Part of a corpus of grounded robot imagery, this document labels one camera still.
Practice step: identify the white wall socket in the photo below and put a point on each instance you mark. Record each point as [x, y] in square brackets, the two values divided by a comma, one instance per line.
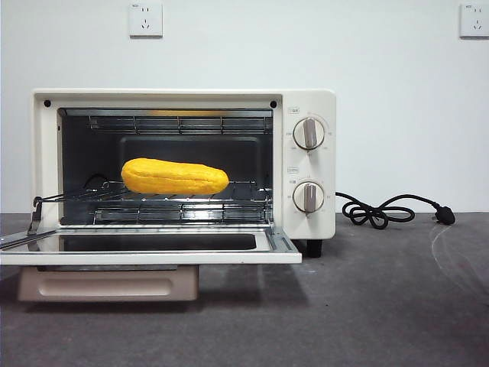
[146, 20]
[475, 21]

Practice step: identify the cream white toaster oven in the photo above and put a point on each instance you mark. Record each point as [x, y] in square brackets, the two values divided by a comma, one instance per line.
[310, 229]

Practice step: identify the cream timer knob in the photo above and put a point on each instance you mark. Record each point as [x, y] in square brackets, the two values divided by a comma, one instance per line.
[308, 197]

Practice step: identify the cream temperature knob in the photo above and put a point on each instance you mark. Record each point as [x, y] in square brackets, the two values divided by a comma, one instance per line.
[309, 134]

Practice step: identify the yellow corn cob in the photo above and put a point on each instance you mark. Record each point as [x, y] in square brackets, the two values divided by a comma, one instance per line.
[175, 177]

